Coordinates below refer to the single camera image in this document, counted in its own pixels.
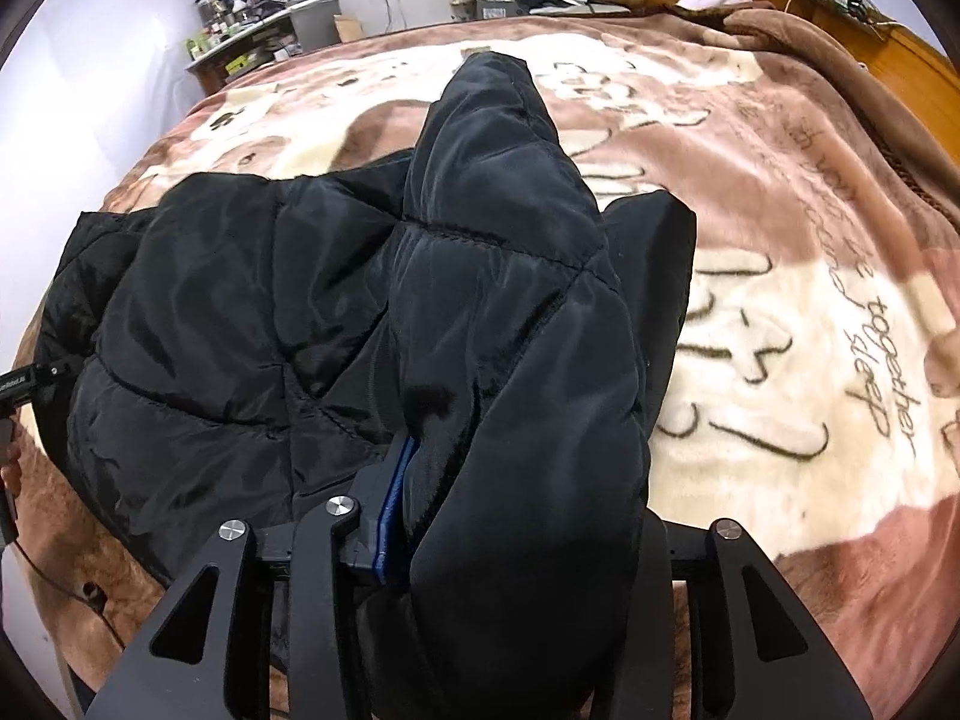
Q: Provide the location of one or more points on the group of bottles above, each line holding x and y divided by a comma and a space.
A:
221, 15

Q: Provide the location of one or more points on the small cardboard box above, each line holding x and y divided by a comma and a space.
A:
349, 28

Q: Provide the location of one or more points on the wooden headboard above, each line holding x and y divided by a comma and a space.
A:
900, 45

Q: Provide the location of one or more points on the cluttered desk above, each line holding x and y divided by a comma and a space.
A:
240, 52

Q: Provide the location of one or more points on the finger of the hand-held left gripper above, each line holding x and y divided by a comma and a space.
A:
37, 382

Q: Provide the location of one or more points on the grey storage box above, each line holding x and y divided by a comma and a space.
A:
313, 21

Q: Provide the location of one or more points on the power strip with plugs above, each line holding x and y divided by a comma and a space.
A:
844, 4

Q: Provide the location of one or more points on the black puffer jacket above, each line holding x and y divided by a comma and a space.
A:
487, 352

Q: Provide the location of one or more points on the printed fleece blanket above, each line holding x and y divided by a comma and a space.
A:
750, 315

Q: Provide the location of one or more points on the person's left hand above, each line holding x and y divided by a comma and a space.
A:
10, 478

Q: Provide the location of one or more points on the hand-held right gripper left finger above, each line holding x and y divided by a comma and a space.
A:
394, 495

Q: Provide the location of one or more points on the plain brown blanket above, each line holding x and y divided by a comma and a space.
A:
825, 67

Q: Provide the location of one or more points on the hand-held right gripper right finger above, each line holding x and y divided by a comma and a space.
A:
664, 600

